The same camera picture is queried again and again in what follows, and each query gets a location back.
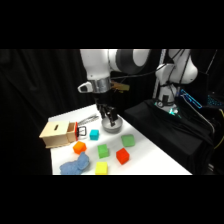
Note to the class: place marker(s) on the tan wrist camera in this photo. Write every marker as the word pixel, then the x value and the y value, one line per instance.
pixel 120 87

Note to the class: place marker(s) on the wooden box with slot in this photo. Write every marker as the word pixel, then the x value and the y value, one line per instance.
pixel 55 134

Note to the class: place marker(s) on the blue cube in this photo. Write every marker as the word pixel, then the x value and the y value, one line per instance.
pixel 94 134

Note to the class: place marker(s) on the yellow cube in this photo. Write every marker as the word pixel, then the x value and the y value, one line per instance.
pixel 101 168

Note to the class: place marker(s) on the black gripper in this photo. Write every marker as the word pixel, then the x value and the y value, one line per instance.
pixel 101 100

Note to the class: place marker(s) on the pale green flat block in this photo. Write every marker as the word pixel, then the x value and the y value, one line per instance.
pixel 128 140

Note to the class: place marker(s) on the red cube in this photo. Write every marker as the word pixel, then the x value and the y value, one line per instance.
pixel 122 156

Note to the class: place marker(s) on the bright green cube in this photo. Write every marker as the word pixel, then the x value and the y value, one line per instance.
pixel 103 151

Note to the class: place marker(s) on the orange cube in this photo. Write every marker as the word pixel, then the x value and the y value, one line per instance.
pixel 79 147

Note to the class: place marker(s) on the blue cloth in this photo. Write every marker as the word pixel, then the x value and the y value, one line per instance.
pixel 75 165

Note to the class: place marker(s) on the black curtain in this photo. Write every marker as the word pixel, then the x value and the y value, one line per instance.
pixel 36 93

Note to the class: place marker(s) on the blue lit device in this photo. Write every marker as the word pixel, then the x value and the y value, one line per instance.
pixel 191 98

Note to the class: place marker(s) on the grey bowl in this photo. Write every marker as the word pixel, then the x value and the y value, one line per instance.
pixel 112 128

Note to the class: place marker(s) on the black covered robot stand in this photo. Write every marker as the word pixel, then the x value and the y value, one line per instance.
pixel 166 133

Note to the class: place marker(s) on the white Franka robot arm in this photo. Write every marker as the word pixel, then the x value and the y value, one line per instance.
pixel 96 63

